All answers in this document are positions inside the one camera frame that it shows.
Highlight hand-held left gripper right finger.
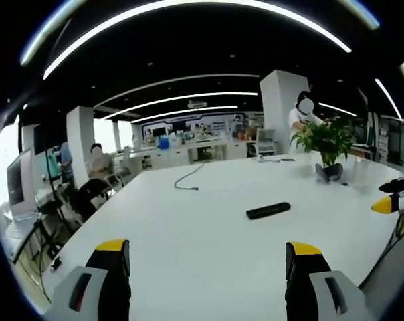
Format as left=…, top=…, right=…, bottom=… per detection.
left=284, top=241, right=377, bottom=321

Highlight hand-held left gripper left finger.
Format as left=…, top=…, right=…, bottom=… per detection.
left=43, top=238, right=132, bottom=321

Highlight black remote control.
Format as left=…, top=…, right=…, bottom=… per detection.
left=245, top=201, right=292, bottom=220

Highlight clear plastic cup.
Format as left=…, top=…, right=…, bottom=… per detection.
left=351, top=156, right=369, bottom=192

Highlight green potted plant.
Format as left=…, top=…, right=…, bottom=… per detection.
left=290, top=116, right=357, bottom=183

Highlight black office chair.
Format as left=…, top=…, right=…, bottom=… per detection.
left=71, top=177, right=111, bottom=223

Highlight computer monitor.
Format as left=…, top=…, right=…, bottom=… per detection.
left=6, top=149, right=37, bottom=215

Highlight white office chair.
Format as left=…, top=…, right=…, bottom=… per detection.
left=256, top=128, right=277, bottom=157

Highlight white pillar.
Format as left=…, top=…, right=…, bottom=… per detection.
left=259, top=69, right=310, bottom=156
left=66, top=106, right=96, bottom=188

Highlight white counter desk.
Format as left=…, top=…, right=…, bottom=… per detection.
left=128, top=136, right=249, bottom=171

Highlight black cable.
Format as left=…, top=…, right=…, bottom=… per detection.
left=173, top=162, right=205, bottom=191

